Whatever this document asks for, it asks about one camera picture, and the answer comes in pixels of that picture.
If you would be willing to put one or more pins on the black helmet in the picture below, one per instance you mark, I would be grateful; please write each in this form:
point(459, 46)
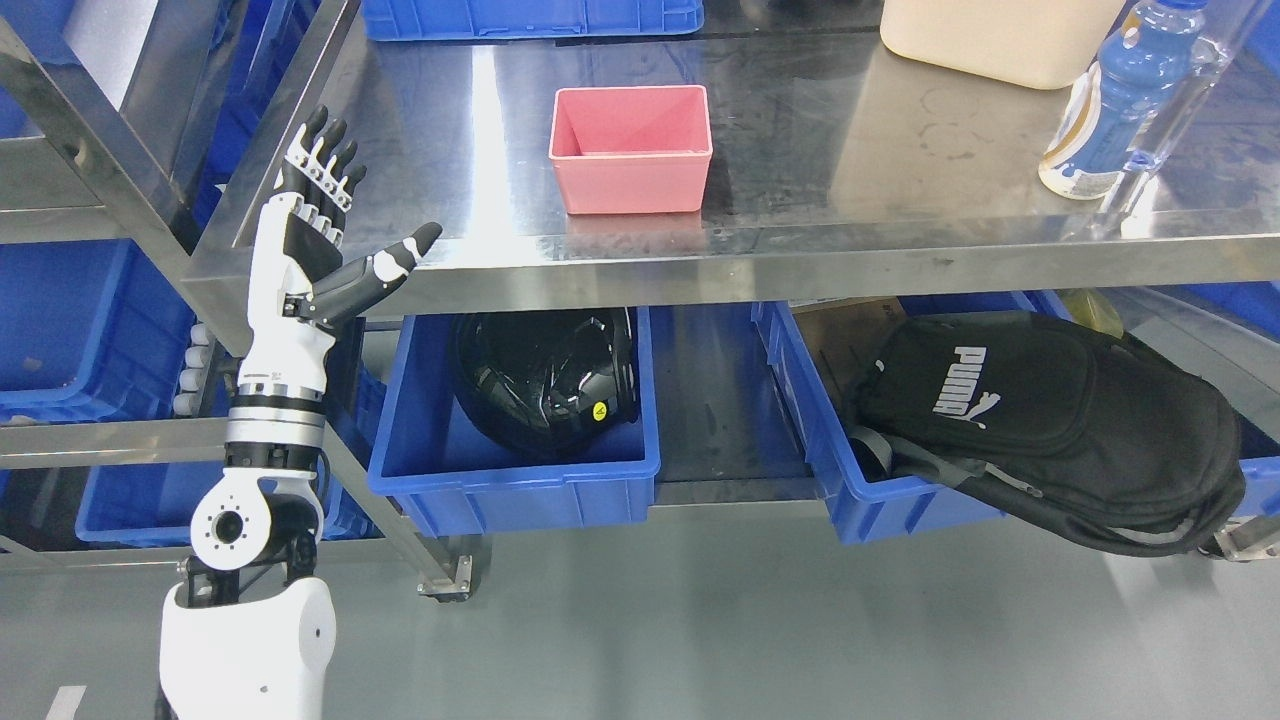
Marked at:
point(546, 383)

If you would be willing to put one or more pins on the stainless steel table cart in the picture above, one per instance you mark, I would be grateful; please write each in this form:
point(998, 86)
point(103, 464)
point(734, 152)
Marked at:
point(839, 169)

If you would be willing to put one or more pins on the cream plastic container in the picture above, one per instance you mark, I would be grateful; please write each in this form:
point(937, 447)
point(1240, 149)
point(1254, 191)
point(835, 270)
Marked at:
point(1032, 44)

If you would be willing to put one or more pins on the pink plastic storage box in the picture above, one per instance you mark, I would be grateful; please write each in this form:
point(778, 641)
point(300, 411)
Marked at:
point(631, 149)

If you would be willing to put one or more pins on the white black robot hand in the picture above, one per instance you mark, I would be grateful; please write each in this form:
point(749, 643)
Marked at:
point(302, 290)

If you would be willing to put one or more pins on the white robot forearm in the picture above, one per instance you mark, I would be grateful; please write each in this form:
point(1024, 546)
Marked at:
point(250, 629)

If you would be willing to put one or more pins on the blue bin left shelf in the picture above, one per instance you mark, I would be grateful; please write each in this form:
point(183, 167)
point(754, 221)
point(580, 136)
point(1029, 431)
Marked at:
point(90, 331)

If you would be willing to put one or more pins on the blue bin with helmet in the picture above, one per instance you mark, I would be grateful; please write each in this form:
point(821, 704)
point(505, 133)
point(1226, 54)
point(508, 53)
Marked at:
point(453, 481)

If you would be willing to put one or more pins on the steel shelf rack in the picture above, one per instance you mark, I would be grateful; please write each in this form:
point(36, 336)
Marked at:
point(109, 108)

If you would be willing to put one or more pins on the blue bin lower left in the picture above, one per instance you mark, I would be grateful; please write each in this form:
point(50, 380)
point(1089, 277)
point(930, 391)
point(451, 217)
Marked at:
point(143, 505)

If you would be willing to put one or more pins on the black Puma backpack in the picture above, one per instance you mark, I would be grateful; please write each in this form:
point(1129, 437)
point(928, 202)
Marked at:
point(1095, 438)

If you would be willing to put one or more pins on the blue bin with backpack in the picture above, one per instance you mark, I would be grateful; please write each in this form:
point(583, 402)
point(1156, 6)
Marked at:
point(812, 352)

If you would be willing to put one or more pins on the blue bin on table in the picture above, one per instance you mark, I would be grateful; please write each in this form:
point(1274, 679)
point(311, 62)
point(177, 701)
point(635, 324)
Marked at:
point(516, 20)

